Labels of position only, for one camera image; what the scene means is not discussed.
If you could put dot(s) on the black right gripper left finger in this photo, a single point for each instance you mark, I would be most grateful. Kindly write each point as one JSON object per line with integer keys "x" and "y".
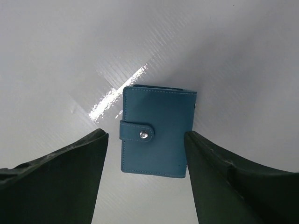
{"x": 58, "y": 188}

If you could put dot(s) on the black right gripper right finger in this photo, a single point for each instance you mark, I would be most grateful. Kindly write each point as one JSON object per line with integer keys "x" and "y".
{"x": 229, "y": 189}

